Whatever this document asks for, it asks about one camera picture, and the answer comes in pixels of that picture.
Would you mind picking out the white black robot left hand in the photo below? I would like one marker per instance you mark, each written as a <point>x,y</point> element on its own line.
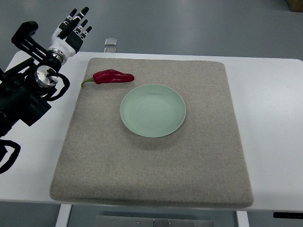
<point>68,37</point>

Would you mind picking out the red chili pepper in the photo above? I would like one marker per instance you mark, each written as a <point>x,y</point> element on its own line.
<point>109,76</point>

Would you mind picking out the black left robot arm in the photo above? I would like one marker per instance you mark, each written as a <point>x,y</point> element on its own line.
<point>27,89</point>

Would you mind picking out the light green plate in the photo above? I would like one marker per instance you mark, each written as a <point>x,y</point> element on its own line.
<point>152,110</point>

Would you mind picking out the white table leg left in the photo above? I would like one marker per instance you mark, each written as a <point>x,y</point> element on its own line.
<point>63,215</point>

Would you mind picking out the white table leg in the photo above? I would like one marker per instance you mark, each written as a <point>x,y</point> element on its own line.
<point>242,219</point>
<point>63,215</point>

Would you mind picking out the beige felt mat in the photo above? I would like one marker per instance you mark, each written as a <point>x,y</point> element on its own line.
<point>168,138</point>

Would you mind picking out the cardboard box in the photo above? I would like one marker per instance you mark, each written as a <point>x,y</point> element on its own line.
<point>295,5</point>

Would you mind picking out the white table leg right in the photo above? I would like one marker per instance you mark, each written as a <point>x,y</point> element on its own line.
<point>242,219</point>

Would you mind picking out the black table control panel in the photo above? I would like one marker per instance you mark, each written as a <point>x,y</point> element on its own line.
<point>288,215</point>

